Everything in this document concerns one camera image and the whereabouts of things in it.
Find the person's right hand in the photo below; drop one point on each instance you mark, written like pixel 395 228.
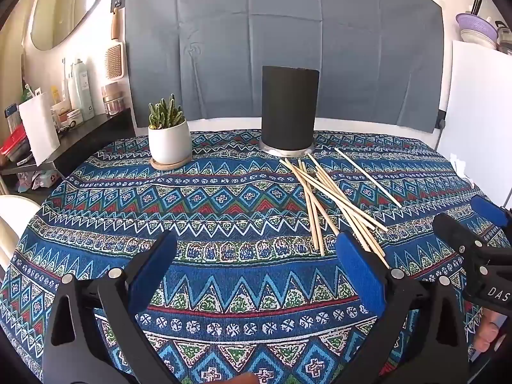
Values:
pixel 488 334

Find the steel pot with lid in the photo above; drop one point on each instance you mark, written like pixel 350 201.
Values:
pixel 504 38

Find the wooden hairbrush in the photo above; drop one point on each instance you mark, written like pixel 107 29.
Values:
pixel 114 60

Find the white chair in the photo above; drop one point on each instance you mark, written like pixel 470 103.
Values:
pixel 12 224

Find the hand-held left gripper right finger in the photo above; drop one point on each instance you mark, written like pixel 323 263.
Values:
pixel 360 268

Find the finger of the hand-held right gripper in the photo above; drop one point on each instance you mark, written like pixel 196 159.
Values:
pixel 452 228
pixel 490 212

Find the tall white bottle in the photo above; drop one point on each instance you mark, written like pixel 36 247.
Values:
pixel 82 88

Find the yellow bottle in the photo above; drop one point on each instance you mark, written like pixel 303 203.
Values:
pixel 56 95

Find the red box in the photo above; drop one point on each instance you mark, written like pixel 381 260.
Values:
pixel 12 144

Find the purple colander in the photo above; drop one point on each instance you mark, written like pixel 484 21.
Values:
pixel 474 22

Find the group of wooden chopsticks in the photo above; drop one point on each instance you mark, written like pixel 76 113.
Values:
pixel 320 200

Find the black cylindrical utensil holder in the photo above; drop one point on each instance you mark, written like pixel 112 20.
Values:
pixel 290 108

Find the stack of white bowls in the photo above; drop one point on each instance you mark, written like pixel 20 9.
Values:
pixel 478 42

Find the potted cactus in white pot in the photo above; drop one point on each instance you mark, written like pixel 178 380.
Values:
pixel 170 140

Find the pink glass jar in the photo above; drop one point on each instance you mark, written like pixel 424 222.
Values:
pixel 112 100

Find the single long wooden chopstick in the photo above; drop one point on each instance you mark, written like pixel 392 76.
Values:
pixel 368 177

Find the black side shelf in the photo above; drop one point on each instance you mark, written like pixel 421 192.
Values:
pixel 100 128

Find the oval wall mirror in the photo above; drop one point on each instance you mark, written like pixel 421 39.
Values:
pixel 64 8

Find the black clip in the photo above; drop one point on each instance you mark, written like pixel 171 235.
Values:
pixel 440 122

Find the black chopsticks pair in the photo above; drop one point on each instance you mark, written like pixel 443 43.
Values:
pixel 476 6

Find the white foam board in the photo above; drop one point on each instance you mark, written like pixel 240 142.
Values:
pixel 476 108

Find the grey cloth backdrop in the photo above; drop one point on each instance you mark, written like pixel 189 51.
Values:
pixel 240 28

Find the white tissue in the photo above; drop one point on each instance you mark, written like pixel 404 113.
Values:
pixel 459 164

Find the tissue pack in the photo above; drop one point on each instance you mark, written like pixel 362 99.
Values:
pixel 42 179

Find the blue patterned tablecloth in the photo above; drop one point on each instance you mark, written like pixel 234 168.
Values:
pixel 240 216

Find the white paper bag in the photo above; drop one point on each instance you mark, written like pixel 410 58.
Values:
pixel 38 128

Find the round wooden coaster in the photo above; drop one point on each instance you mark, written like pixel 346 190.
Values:
pixel 160 166

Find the person's left hand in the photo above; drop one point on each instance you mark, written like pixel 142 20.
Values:
pixel 240 380

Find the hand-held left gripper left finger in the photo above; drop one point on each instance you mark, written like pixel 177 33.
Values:
pixel 154 264

